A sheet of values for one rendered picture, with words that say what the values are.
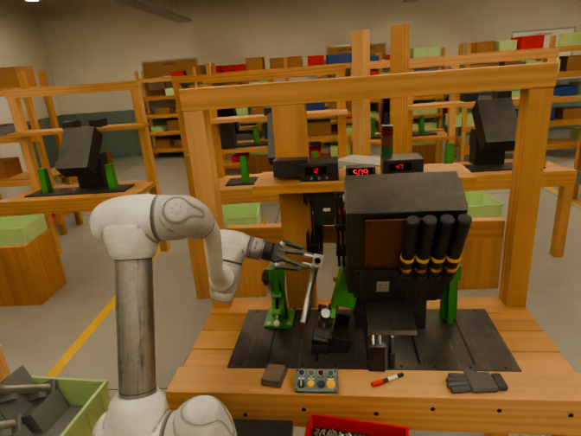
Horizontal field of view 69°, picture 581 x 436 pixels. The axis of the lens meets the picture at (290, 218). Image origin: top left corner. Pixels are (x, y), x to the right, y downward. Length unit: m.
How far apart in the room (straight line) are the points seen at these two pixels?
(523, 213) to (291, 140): 1.04
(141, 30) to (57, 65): 2.49
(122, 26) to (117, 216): 11.39
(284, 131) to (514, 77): 0.92
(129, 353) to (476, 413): 1.16
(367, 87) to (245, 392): 1.26
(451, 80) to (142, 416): 1.57
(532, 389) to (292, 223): 1.10
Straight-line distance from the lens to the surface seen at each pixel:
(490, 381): 1.71
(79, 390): 1.88
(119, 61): 12.54
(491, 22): 12.28
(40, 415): 1.86
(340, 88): 1.80
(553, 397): 1.76
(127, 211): 1.21
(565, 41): 9.75
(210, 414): 1.23
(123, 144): 12.79
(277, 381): 1.64
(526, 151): 1.98
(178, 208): 1.13
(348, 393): 1.62
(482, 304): 2.23
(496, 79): 1.90
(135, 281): 1.23
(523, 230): 2.08
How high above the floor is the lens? 1.99
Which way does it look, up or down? 19 degrees down
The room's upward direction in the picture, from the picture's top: 4 degrees counter-clockwise
